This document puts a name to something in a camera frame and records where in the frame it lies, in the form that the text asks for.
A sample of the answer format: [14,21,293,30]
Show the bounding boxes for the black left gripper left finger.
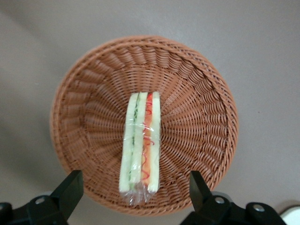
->
[0,170,84,225]

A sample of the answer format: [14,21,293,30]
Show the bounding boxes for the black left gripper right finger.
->
[180,170,289,225]

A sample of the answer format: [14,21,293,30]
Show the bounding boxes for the plastic-wrapped layered sandwich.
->
[119,91,163,207]

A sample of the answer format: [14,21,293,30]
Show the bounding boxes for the grey snack display tray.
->
[278,206,300,225]

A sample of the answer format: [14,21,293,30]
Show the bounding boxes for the round brown wicker basket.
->
[50,35,240,217]

